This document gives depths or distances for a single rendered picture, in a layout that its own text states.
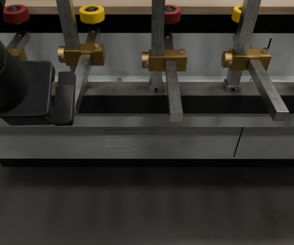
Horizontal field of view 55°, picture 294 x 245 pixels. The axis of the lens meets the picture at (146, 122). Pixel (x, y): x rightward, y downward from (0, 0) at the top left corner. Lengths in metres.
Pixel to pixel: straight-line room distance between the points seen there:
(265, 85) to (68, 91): 0.58
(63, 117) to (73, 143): 1.14
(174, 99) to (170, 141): 0.72
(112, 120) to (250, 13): 0.57
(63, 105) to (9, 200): 1.33
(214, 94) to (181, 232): 0.71
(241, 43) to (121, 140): 0.77
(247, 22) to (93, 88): 0.51
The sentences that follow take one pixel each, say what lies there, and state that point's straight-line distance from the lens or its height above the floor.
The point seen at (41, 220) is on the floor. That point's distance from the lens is 1.51.
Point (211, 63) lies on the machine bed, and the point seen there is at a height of 0.67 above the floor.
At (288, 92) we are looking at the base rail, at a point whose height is 0.70.
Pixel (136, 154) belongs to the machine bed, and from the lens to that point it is 1.48.
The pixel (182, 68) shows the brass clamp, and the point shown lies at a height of 0.79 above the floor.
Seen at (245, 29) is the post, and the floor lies 0.91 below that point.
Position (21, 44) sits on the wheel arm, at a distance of 1.05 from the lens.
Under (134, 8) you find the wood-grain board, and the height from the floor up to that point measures 0.89.
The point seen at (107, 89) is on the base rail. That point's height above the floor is 0.70.
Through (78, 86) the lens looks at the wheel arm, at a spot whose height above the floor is 0.84.
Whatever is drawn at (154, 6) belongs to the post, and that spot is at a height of 0.97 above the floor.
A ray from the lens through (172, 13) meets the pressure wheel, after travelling 0.95.
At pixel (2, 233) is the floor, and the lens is 1.54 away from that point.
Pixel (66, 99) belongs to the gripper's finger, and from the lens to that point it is 0.33.
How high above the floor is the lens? 1.25
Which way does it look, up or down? 42 degrees down
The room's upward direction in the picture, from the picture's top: straight up
